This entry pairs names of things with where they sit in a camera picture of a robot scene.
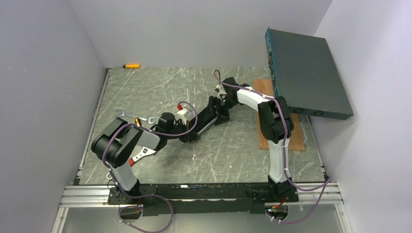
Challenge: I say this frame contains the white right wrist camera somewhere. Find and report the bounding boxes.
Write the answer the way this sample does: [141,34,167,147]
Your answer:
[215,84,227,100]

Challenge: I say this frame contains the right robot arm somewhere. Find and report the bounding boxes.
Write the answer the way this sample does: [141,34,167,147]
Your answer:
[206,77,294,196]

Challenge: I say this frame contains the silver open-end wrench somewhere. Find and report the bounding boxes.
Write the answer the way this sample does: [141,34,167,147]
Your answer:
[116,109,158,125]

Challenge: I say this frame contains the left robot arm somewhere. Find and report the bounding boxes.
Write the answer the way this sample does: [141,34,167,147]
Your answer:
[91,112,198,198]

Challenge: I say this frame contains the brown wooden board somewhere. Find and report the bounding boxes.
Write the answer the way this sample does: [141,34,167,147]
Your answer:
[253,79,306,152]

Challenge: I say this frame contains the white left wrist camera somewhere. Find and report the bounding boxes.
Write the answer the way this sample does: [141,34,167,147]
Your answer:
[175,104,191,125]

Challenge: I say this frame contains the red handled adjustable wrench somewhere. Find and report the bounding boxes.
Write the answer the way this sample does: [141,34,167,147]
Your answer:
[128,147,157,167]

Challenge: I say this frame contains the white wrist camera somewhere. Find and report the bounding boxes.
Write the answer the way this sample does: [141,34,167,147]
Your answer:
[175,104,191,125]
[215,84,227,100]

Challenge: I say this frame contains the dark teal flat box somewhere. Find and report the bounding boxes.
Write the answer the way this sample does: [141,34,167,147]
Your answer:
[265,28,354,120]

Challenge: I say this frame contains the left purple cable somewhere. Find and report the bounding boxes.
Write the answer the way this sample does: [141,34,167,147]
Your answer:
[102,101,199,233]

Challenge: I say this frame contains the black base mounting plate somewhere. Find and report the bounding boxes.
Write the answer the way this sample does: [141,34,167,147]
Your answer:
[107,182,299,216]

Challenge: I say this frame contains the black grey zippered case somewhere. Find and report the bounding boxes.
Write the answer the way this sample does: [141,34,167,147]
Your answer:
[193,107,218,135]

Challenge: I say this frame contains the aluminium frame rail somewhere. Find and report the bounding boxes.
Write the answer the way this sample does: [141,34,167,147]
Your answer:
[52,183,353,233]

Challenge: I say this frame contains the orange handled tool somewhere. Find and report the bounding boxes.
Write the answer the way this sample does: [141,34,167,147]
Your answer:
[122,64,140,69]

